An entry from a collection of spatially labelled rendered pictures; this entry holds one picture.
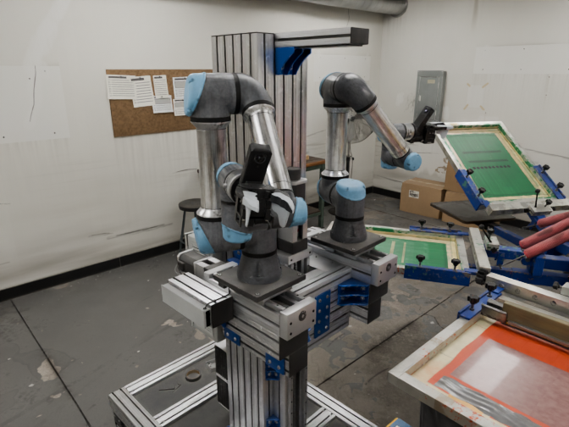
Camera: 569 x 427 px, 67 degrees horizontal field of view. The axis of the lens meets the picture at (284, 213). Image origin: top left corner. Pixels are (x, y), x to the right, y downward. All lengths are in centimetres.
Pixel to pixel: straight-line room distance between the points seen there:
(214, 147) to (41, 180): 318
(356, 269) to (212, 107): 89
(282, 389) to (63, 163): 307
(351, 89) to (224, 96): 59
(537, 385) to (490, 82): 496
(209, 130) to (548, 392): 131
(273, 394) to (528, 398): 99
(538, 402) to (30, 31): 408
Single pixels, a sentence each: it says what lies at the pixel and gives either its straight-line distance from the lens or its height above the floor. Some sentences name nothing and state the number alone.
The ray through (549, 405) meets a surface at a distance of 163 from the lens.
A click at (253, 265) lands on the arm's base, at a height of 132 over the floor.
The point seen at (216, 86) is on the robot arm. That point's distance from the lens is 124.
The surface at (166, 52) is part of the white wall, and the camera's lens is 470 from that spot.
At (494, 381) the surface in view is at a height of 96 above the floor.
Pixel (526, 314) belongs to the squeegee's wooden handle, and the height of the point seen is 104.
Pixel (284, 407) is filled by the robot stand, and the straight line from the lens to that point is 202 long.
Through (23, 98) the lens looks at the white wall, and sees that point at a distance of 425.
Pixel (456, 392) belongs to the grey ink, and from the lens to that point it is 155.
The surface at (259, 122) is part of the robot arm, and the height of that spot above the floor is 177.
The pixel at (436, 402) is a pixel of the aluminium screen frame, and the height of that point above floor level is 98.
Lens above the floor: 191
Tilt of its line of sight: 18 degrees down
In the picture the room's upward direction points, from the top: straight up
